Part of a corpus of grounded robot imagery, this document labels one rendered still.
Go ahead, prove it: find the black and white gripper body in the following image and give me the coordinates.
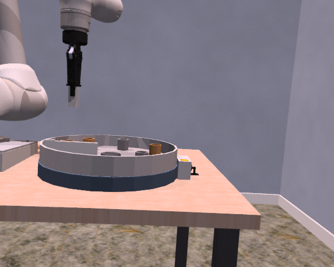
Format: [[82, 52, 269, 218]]
[[62, 29, 87, 61]]

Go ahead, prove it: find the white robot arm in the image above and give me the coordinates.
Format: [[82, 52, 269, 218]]
[[0, 0, 123, 121]]

